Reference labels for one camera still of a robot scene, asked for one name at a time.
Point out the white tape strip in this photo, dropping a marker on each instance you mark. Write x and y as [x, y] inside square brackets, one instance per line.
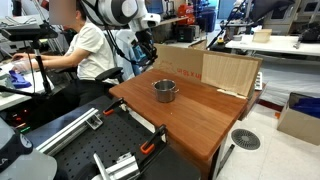
[231, 94]

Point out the black stereo camera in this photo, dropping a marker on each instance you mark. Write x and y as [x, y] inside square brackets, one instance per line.
[28, 32]

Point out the black orange bar clamp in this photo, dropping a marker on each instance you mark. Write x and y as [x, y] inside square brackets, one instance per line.
[113, 106]
[153, 140]

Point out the white office desk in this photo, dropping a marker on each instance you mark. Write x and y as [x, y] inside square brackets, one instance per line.
[20, 98]

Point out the grey metal table base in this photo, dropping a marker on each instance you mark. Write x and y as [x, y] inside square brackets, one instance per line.
[226, 160]

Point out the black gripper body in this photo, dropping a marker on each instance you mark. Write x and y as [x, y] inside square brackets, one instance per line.
[148, 45]

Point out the brown cardboard sheet red print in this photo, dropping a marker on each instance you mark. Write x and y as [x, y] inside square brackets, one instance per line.
[176, 61]

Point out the small wooden box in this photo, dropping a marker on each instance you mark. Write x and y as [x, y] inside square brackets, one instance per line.
[262, 35]

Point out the round metal floor drain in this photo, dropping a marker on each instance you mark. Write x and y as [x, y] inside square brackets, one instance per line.
[246, 139]

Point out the pale ribbed board panel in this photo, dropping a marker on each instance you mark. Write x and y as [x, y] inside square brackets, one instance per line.
[230, 75]

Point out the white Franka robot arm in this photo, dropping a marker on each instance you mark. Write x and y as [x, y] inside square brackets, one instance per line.
[116, 10]

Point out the black office chair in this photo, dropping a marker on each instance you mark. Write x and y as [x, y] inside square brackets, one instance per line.
[110, 73]

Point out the black perforated breadboard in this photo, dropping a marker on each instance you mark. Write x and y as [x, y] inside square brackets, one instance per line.
[110, 140]

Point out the blue cloth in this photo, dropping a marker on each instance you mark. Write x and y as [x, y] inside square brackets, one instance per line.
[19, 80]

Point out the seated person white shirt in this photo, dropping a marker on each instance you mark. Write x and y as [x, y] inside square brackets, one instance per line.
[93, 50]

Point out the long white table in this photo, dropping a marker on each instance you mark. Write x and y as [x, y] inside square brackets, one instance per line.
[276, 45]

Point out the open cardboard box blue contents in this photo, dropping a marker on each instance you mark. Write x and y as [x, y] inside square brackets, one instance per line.
[296, 126]

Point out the red round container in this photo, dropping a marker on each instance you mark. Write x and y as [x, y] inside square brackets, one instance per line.
[186, 13]

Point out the small stainless steel pot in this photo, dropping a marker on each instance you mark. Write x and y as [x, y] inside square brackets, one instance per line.
[165, 91]

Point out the black tripod stand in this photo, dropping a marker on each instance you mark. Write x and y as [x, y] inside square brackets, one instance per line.
[42, 66]

